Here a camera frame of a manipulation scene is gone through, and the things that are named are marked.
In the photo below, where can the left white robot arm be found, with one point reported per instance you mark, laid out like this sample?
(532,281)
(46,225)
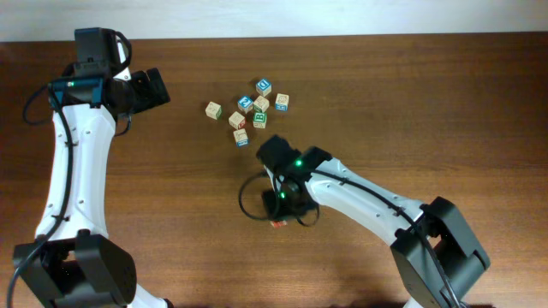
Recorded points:
(72,262)

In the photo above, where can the green B block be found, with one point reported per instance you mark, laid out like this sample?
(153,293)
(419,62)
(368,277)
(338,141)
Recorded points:
(259,120)

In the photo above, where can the wooden block blue base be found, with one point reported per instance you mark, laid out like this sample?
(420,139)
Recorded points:
(282,102)

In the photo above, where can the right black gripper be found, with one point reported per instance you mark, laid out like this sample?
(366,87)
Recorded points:
(270,201)

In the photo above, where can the blue letter block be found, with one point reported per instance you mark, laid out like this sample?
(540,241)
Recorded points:
(245,104)

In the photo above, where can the wooden block blue J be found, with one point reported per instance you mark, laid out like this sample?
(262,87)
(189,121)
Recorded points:
(241,137)

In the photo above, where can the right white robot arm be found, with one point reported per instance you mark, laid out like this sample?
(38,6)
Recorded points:
(437,254)

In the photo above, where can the wooden block red side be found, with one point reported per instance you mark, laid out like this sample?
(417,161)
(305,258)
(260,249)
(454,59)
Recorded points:
(237,120)

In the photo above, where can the red Y block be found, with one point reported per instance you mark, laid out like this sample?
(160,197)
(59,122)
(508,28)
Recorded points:
(278,224)

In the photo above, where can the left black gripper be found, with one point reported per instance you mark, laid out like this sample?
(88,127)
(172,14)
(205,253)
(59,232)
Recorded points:
(150,101)

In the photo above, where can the wooden block green side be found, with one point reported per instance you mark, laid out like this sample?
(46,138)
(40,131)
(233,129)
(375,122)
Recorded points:
(213,110)

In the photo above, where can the plain wooden block centre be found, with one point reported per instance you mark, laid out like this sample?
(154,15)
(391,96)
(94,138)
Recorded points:
(261,104)

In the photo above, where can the blue C block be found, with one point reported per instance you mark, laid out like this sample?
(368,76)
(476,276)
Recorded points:
(263,87)

